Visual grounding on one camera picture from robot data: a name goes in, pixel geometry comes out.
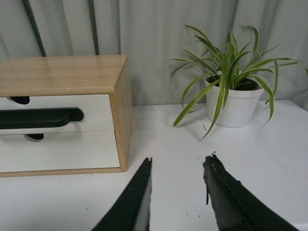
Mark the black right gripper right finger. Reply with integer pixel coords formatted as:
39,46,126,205
203,152,300,231

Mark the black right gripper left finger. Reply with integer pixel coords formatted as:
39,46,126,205
93,157,152,231

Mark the white drawer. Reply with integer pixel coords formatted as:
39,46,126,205
0,132,120,172
0,94,114,135

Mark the wooden drawer cabinet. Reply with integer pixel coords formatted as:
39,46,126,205
0,55,133,177

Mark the white plant pot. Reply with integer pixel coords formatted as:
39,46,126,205
206,83,264,128

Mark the right spider plant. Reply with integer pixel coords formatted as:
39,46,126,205
173,26,301,134

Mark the black metal drawer handle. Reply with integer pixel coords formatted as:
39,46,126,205
0,107,84,129

